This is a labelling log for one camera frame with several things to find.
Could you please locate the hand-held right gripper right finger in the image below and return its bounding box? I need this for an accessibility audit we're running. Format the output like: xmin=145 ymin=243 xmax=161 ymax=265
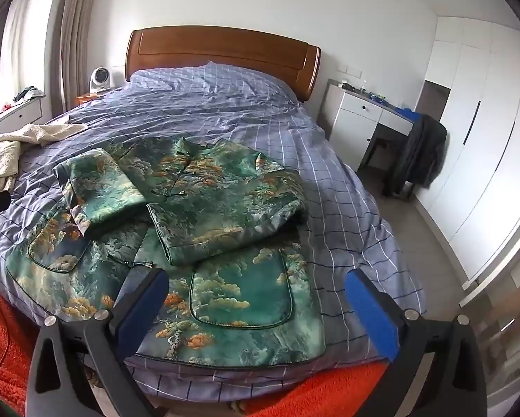
xmin=344 ymin=268 xmax=489 ymax=417

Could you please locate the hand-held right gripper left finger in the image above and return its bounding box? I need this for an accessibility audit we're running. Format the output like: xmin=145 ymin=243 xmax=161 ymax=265
xmin=26 ymin=267 xmax=170 ymax=417

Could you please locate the green printed satin jacket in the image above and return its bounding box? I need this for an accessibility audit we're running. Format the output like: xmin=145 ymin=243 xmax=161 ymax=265
xmin=5 ymin=136 xmax=328 ymax=366

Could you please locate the small pile of clothes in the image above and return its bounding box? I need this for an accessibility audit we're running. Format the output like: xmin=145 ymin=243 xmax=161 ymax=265
xmin=13 ymin=87 xmax=46 ymax=101

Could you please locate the cream fleece blanket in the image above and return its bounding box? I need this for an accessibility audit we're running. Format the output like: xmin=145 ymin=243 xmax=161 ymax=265
xmin=0 ymin=123 xmax=89 ymax=201

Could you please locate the white drawer cabinet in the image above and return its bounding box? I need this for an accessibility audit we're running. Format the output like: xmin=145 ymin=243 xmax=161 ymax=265
xmin=0 ymin=95 xmax=44 ymax=142

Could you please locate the orange fleece blanket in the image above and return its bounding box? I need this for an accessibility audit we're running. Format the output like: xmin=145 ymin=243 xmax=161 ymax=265
xmin=0 ymin=275 xmax=389 ymax=417

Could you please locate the wooden nightstand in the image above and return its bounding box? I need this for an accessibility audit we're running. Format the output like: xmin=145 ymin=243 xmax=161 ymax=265
xmin=76 ymin=91 xmax=110 ymax=107

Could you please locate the dark chair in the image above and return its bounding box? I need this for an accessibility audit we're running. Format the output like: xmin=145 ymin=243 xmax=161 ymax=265
xmin=356 ymin=132 xmax=417 ymax=203

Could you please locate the small white fan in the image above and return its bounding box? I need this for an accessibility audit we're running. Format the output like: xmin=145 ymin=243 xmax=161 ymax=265
xmin=89 ymin=66 xmax=109 ymax=94

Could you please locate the dark jacket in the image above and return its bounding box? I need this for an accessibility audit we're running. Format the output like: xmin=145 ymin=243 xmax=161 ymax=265
xmin=390 ymin=114 xmax=447 ymax=194

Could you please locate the beige curtain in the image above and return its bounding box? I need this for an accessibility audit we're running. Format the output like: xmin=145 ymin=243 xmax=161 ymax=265
xmin=51 ymin=0 xmax=102 ymax=116

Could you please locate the white desk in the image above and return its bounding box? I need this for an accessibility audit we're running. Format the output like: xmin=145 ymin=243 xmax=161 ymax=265
xmin=325 ymin=79 xmax=416 ymax=172

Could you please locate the white wardrobe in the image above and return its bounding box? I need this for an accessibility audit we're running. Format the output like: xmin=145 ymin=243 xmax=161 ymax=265
xmin=412 ymin=15 xmax=520 ymax=287

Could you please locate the clutter of small desk things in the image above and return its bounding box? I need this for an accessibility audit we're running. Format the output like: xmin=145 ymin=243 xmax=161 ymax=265
xmin=337 ymin=79 xmax=390 ymax=105

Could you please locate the blue checked duvet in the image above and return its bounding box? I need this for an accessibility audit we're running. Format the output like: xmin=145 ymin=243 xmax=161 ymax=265
xmin=0 ymin=63 xmax=426 ymax=402

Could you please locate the wooden bed headboard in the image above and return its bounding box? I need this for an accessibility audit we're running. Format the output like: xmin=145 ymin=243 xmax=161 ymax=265
xmin=125 ymin=26 xmax=321 ymax=104

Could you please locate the black cable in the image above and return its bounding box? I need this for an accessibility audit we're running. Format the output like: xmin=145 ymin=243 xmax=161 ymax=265
xmin=0 ymin=282 xmax=13 ymax=378

